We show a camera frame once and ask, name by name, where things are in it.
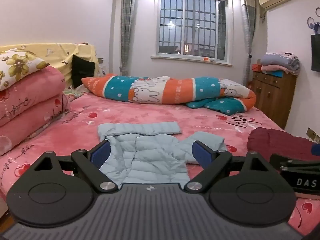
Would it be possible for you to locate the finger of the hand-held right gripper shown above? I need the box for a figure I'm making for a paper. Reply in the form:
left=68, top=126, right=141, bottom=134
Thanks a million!
left=269, top=144, right=320, bottom=172

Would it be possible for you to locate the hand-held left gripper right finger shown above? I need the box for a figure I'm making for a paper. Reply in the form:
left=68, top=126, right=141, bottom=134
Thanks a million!
left=184, top=139, right=276, bottom=193

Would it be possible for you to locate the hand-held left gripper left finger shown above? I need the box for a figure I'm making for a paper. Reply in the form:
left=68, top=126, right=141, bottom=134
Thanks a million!
left=32, top=140, right=118, bottom=193

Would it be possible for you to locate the light blue down jacket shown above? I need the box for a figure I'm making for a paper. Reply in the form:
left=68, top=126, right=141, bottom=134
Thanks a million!
left=97, top=121, right=225, bottom=188

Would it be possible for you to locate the maroon garment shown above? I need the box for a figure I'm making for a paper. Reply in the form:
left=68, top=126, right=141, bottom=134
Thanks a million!
left=247, top=127, right=320, bottom=163

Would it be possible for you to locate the wooden cabinet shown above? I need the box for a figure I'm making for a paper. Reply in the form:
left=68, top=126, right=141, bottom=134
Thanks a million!
left=246, top=70, right=298, bottom=130

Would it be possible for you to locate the rolled rabbit-print quilt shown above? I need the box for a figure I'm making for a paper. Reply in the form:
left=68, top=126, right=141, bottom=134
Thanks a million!
left=81, top=73, right=257, bottom=116

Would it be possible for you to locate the black cloth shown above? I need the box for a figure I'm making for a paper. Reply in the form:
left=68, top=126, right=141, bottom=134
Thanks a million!
left=71, top=54, right=96, bottom=88

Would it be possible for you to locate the folded pink quilt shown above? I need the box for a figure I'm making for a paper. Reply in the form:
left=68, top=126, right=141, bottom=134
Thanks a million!
left=0, top=65, right=72, bottom=157

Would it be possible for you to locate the folded pink towel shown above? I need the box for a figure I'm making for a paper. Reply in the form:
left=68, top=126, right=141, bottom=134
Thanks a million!
left=261, top=64, right=284, bottom=72

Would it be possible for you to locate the folded grey patterned blanket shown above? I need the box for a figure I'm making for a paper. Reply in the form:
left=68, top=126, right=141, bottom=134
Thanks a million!
left=260, top=52, right=300, bottom=75

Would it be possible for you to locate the floral pillow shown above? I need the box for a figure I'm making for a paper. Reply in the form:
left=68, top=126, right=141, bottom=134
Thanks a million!
left=0, top=51, right=50, bottom=92

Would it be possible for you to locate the grey checked curtain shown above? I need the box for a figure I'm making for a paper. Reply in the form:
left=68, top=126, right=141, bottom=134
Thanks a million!
left=119, top=0, right=137, bottom=77
left=239, top=0, right=257, bottom=85

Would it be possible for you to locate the barred window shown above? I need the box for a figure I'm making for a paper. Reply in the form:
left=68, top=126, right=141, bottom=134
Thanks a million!
left=150, top=0, right=234, bottom=68

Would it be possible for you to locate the wall socket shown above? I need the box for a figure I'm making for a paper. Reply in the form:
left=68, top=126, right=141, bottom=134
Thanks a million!
left=306, top=127, right=320, bottom=143

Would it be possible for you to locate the dark wall screen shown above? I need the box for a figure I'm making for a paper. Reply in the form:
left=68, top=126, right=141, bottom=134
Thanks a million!
left=311, top=34, right=320, bottom=72

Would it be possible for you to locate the wall sticker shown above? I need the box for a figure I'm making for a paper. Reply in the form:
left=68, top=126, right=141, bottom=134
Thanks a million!
left=307, top=17, right=320, bottom=34

